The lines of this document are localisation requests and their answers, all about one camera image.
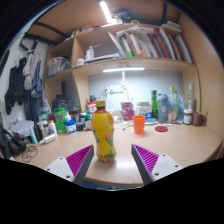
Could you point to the flat round red coaster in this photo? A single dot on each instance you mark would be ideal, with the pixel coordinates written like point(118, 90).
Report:
point(161, 128)

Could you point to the dark green bottle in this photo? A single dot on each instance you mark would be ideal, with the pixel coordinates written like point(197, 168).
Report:
point(153, 103)

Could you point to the blue plastic bag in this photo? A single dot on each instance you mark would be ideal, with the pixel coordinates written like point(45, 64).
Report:
point(181, 106)

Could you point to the grey shaker bottle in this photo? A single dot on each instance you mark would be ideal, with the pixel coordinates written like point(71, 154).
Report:
point(162, 110)

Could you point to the green box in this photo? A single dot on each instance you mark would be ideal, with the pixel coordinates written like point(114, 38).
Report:
point(59, 116)

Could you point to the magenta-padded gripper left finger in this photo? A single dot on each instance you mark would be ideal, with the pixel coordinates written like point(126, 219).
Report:
point(79, 160)

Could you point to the magenta carton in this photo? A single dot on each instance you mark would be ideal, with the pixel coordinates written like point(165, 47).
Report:
point(127, 111)

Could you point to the white-lidded brown jar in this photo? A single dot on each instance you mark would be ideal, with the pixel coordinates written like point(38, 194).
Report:
point(188, 117)

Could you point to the ceiling light tube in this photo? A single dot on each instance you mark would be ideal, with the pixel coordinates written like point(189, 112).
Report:
point(106, 11)

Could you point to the green-capped brown bottle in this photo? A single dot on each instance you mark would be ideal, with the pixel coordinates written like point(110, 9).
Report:
point(88, 123)

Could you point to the tall clear glass bottle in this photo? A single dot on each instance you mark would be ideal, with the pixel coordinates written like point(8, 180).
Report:
point(191, 101)

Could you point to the hanging dark clothes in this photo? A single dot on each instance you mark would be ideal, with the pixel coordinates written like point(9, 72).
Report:
point(25, 83)

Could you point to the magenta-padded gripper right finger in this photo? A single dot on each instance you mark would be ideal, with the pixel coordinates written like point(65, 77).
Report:
point(146, 159)

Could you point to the red and white can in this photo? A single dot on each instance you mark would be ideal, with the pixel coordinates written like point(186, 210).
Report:
point(90, 108)

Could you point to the brown mug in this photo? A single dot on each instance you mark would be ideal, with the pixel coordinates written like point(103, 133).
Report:
point(198, 119)

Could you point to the blue-labelled white bottle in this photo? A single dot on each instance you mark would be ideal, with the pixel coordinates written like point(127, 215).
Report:
point(70, 126)

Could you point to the yellow juice bottle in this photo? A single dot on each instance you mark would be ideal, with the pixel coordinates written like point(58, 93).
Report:
point(103, 133)

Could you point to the black headphones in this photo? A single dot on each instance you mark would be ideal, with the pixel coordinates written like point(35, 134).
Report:
point(15, 145)

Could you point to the gold-capped clear glass bottle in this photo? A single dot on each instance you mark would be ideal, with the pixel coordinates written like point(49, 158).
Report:
point(171, 110)

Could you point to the white wall power strip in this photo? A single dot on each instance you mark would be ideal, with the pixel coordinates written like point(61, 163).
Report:
point(115, 89)

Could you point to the white led desk lamp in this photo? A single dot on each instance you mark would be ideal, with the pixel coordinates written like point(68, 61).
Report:
point(123, 69)

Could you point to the orange plastic cup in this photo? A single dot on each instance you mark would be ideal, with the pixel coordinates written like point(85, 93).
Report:
point(139, 125)

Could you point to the green-capped slim bottle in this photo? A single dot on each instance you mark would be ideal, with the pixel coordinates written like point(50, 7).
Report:
point(176, 106)

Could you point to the blue and white carton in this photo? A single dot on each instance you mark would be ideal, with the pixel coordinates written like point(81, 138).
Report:
point(144, 110)

